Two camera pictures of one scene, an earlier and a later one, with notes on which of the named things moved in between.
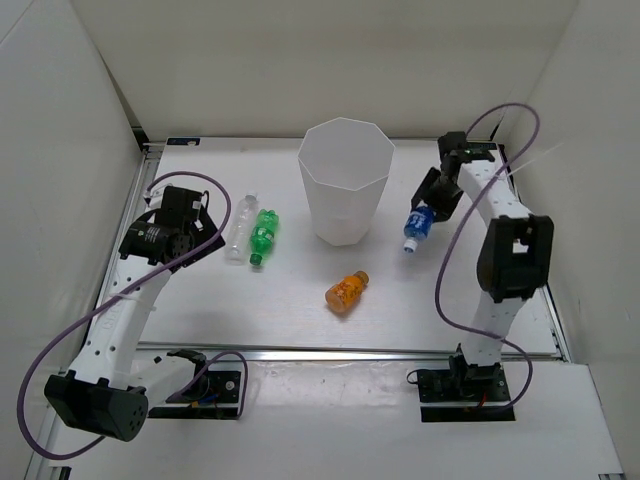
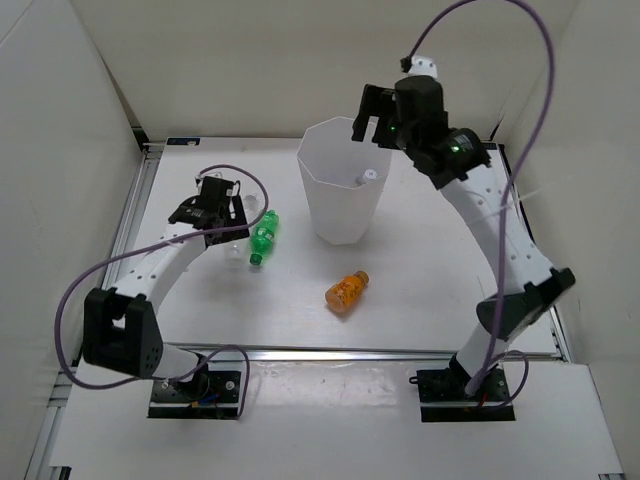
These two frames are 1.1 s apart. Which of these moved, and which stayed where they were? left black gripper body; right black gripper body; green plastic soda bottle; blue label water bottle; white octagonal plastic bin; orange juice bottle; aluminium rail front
Moved: left black gripper body; blue label water bottle; right black gripper body
Stayed: aluminium rail front; white octagonal plastic bin; green plastic soda bottle; orange juice bottle
